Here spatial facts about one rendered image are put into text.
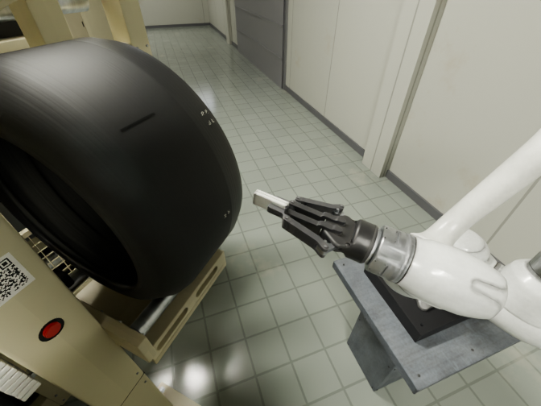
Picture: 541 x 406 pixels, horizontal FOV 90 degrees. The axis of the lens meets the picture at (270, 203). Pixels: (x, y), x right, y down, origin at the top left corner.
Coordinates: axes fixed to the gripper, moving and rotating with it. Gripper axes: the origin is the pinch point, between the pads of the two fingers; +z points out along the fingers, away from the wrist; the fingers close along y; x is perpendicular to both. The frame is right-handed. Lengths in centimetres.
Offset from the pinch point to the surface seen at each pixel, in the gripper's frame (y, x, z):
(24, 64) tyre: 11.8, -18.5, 38.5
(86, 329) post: 29, 31, 28
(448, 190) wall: -172, 83, -87
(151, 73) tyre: -2.5, -16.4, 27.9
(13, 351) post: 38, 21, 29
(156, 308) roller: 16.6, 36.2, 20.2
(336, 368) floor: -25, 119, -45
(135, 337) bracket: 25.0, 32.8, 18.2
